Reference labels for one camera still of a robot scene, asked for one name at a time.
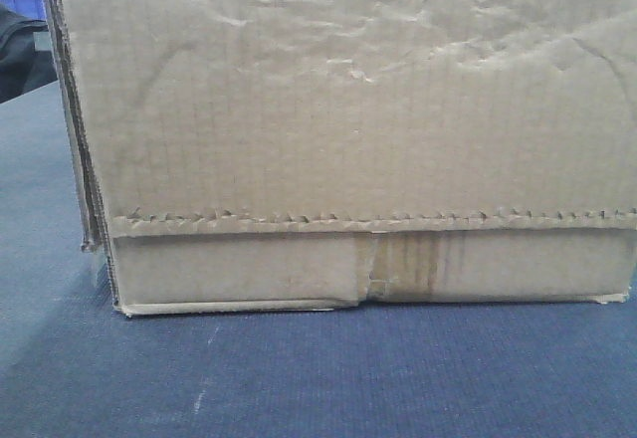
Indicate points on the black jacket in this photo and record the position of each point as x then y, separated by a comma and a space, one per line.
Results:
23, 67

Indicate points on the blue plastic crate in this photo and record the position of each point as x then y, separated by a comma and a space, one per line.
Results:
22, 2

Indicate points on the plain worn cardboard box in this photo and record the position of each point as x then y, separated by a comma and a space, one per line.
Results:
254, 155

